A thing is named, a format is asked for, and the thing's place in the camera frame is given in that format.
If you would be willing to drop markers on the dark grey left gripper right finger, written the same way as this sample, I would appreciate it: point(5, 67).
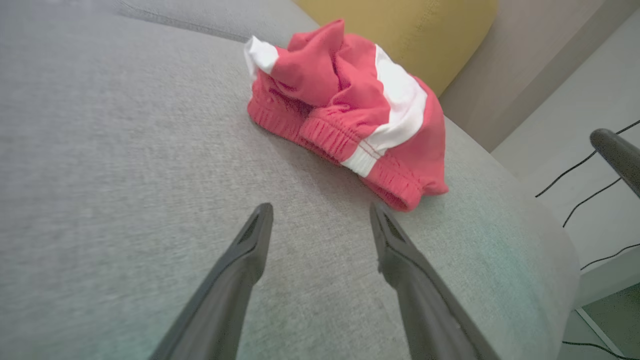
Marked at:
point(430, 320)

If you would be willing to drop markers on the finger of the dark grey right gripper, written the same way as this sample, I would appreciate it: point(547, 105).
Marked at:
point(622, 155)

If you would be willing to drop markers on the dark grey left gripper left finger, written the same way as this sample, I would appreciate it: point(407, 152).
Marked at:
point(225, 310)

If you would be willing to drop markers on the grey fabric sofa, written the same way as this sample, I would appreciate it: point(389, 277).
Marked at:
point(125, 175)

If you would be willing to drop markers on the yellow cushion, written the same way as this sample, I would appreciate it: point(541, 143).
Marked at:
point(430, 40)

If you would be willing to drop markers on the red shorts with white stripe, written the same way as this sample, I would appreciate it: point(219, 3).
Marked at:
point(360, 100)

